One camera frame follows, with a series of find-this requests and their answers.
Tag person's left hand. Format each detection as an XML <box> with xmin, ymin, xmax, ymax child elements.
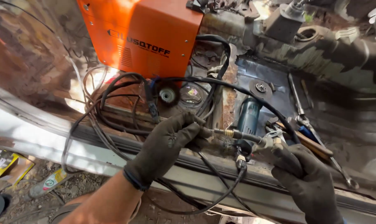
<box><xmin>123</xmin><ymin>112</ymin><xmax>214</xmax><ymax>191</ymax></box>

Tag person's right hand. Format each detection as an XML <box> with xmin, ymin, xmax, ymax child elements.
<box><xmin>253</xmin><ymin>137</ymin><xmax>344</xmax><ymax>224</ymax></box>

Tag welding torch with brass neck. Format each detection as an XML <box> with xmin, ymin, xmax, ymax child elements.
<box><xmin>212</xmin><ymin>128</ymin><xmax>284</xmax><ymax>156</ymax></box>

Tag steel locking pliers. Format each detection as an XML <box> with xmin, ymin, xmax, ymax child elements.
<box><xmin>264</xmin><ymin>124</ymin><xmax>285</xmax><ymax>141</ymax></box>

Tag blue angle grinder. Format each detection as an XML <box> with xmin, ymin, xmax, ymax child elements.
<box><xmin>234</xmin><ymin>79</ymin><xmax>274</xmax><ymax>156</ymax></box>

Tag long steel combination wrench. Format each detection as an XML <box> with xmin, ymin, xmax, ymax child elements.
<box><xmin>287</xmin><ymin>73</ymin><xmax>360</xmax><ymax>190</ymax></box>

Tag clear round plastic lid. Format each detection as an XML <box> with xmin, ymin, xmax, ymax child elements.
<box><xmin>179</xmin><ymin>83</ymin><xmax>208</xmax><ymax>108</ymax></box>

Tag grey metal block with cylinder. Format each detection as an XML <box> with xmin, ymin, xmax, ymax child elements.
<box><xmin>264</xmin><ymin>0</ymin><xmax>307</xmax><ymax>45</ymax></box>

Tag orange welding machine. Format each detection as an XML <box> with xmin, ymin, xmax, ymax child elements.
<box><xmin>77</xmin><ymin>0</ymin><xmax>204</xmax><ymax>83</ymax></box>

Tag grey car door sill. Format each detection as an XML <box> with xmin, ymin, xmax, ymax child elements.
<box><xmin>0</xmin><ymin>84</ymin><xmax>376</xmax><ymax>224</ymax></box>

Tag grey tube with coloured label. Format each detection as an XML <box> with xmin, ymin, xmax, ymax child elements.
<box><xmin>29</xmin><ymin>168</ymin><xmax>68</xmax><ymax>200</ymax></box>

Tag yellow and black carton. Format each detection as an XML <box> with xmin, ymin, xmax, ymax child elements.
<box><xmin>0</xmin><ymin>148</ymin><xmax>35</xmax><ymax>188</ymax></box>

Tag wooden handled hammer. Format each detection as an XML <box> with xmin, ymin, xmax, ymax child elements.
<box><xmin>268</xmin><ymin>119</ymin><xmax>335</xmax><ymax>161</ymax></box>

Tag black cable connector plug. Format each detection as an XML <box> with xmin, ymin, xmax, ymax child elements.
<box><xmin>236</xmin><ymin>154</ymin><xmax>248</xmax><ymax>171</ymax></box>

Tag thick black torch hose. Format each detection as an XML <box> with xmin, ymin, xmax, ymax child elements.
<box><xmin>151</xmin><ymin>76</ymin><xmax>301</xmax><ymax>145</ymax></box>

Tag wire cup brush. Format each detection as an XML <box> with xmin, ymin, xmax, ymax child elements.
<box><xmin>158</xmin><ymin>85</ymin><xmax>180</xmax><ymax>106</ymax></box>

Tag bundle of black cables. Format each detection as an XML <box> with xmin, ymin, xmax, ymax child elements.
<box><xmin>61</xmin><ymin>34</ymin><xmax>248</xmax><ymax>216</ymax></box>

